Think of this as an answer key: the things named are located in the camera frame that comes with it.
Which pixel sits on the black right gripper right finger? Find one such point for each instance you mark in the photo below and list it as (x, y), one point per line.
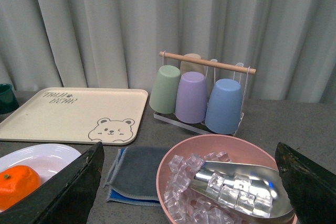
(310, 187)

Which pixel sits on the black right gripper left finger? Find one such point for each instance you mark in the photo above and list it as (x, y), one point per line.
(65, 198)

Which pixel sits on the white round plate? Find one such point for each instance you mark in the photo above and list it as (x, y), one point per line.
(46, 159)

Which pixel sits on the orange mandarin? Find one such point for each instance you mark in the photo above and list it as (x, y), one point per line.
(17, 182)

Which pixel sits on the metal scoop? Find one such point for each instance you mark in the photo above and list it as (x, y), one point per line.
(265, 181)

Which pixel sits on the clear ice cube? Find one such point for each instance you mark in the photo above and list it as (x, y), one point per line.
(242, 183)
(176, 163)
(262, 206)
(215, 184)
(228, 196)
(245, 203)

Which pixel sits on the blue cloth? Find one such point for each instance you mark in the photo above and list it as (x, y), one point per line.
(123, 197)

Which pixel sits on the grey cloth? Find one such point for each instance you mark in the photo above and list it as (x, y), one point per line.
(136, 171)

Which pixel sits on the pink bowl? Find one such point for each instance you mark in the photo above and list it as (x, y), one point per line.
(238, 150)

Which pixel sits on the beige bear tray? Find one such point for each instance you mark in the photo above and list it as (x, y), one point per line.
(77, 115)

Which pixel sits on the dark green mug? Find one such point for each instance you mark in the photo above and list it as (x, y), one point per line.
(9, 102)

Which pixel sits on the blue cup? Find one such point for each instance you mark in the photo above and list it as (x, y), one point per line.
(223, 110)

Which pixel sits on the green cup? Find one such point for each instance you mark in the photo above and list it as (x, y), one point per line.
(164, 91)

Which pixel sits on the purple cup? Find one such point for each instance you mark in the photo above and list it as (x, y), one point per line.
(191, 100)

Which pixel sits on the beige cup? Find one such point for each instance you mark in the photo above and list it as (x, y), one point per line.
(191, 67)

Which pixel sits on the white cup rack wooden handle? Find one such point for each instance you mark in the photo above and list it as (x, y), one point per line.
(201, 128)

